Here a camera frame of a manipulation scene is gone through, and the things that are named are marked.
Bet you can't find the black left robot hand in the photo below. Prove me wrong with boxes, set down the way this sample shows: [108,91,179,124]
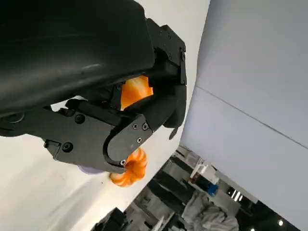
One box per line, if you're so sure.
[0,0,188,174]

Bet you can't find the blue cylinder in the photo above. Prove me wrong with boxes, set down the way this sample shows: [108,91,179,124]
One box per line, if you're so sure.
[207,184,219,197]

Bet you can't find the grey cloth cover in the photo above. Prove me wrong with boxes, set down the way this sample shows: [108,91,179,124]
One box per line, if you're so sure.
[181,191,239,231]

